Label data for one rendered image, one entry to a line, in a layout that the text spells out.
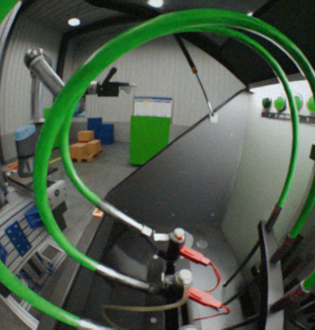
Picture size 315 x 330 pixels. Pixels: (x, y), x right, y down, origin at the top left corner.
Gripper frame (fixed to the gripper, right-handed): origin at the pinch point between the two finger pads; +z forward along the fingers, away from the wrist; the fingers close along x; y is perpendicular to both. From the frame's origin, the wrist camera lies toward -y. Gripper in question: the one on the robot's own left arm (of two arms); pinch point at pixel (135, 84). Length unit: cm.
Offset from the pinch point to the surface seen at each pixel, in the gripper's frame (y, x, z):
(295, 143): 8, 71, 16
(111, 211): 22, 64, -12
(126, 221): 24, 65, -10
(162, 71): -130, -578, 194
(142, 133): 92, -247, 59
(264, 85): -4, 54, 28
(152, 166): 30.0, 36.5, 3.0
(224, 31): -4, 65, 1
